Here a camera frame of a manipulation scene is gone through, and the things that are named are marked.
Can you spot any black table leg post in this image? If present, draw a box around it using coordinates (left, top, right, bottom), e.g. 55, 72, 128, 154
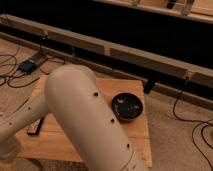
144, 79, 156, 94

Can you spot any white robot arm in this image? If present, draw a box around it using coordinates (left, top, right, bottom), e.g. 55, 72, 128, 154
0, 64, 148, 171

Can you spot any wooden table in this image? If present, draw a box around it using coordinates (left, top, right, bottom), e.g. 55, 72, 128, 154
16, 78, 152, 167

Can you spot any black cable on left floor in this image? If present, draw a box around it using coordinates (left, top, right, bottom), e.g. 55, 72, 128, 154
0, 46, 68, 89

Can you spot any black cable on right floor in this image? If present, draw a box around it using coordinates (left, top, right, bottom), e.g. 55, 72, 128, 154
172, 77, 213, 163

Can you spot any black cable on floor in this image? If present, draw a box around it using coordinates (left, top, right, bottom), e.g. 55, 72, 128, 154
172, 77, 213, 163
0, 46, 68, 89

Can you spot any dark bowl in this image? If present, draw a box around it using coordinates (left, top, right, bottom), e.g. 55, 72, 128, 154
111, 93, 143, 121

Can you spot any black power adapter box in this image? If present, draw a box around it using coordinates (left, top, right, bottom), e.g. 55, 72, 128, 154
18, 61, 36, 74

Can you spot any long wooden beam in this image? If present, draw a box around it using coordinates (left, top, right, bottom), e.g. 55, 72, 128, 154
0, 14, 213, 88

